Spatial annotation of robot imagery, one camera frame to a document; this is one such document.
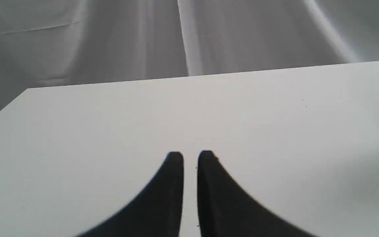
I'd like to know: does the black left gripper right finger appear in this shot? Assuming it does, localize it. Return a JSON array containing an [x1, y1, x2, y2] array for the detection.
[[197, 150, 311, 237]]

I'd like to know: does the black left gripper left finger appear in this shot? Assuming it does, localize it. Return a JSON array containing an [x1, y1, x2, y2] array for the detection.
[[80, 151, 185, 237]]

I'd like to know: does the grey backdrop cloth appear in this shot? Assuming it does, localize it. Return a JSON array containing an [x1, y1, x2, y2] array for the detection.
[[0, 0, 379, 110]]

